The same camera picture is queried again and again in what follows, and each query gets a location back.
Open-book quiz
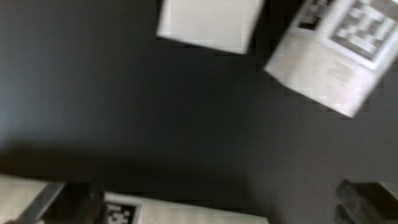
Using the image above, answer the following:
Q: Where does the white leg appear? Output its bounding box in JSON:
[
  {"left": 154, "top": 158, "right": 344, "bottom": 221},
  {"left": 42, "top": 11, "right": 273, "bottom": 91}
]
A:
[
  {"left": 156, "top": 0, "right": 264, "bottom": 54},
  {"left": 264, "top": 0, "right": 398, "bottom": 117}
]

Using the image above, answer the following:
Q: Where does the white leg far left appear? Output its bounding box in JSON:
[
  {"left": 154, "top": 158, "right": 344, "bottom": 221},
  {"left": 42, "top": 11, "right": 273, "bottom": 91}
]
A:
[{"left": 156, "top": 0, "right": 264, "bottom": 54}]

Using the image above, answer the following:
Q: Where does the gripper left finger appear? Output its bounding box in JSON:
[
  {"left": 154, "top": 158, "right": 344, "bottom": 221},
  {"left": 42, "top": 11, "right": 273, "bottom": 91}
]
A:
[{"left": 0, "top": 174, "right": 104, "bottom": 224}]

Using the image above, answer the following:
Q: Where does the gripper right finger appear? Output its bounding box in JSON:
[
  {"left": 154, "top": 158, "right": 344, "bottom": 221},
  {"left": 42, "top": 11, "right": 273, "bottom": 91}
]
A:
[{"left": 333, "top": 180, "right": 398, "bottom": 224}]

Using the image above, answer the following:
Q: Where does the white square tabletop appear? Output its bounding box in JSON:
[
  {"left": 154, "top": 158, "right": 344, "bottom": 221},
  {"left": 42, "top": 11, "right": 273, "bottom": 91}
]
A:
[{"left": 104, "top": 192, "right": 269, "bottom": 224}]

